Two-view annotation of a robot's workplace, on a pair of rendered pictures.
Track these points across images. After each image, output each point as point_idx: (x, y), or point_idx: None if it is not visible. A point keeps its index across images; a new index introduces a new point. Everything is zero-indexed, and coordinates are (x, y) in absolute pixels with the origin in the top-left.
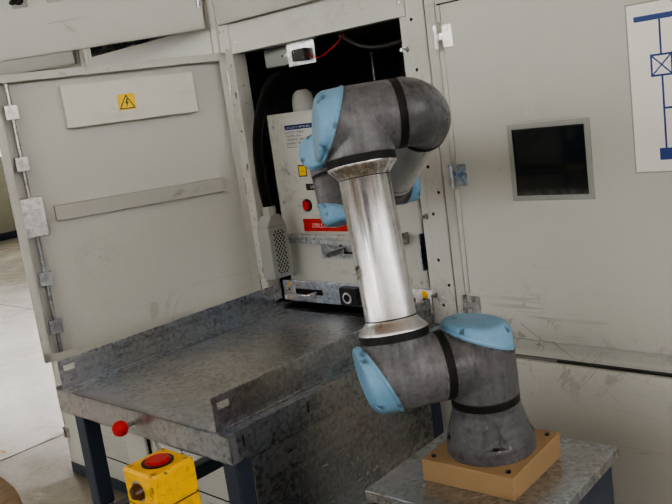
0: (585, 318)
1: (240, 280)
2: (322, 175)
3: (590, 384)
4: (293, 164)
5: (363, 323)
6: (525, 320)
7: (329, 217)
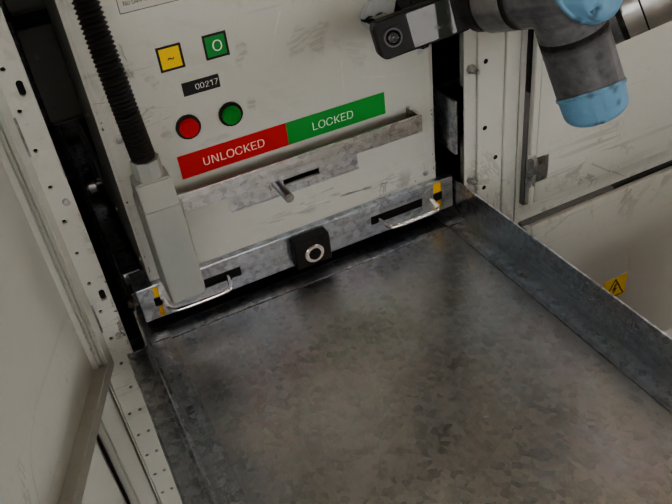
0: (658, 126)
1: (65, 342)
2: (605, 30)
3: (646, 194)
4: (141, 49)
5: (380, 272)
6: (597, 157)
7: (622, 106)
